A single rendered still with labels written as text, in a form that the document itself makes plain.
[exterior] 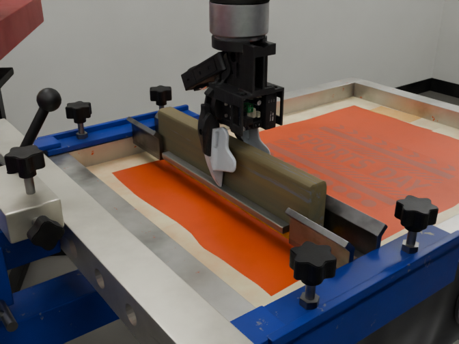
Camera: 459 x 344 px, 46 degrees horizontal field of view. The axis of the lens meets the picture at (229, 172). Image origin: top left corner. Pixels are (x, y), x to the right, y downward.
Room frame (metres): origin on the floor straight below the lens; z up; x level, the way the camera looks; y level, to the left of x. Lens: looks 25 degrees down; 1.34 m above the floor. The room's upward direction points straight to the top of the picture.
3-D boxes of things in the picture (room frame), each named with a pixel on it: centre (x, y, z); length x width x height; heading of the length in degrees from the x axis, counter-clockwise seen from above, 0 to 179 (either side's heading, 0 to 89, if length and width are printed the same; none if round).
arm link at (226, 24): (0.70, -0.01, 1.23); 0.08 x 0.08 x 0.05
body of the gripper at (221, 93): (0.69, -0.02, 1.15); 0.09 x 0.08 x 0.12; 37
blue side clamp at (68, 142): (0.91, 0.19, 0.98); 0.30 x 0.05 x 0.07; 127
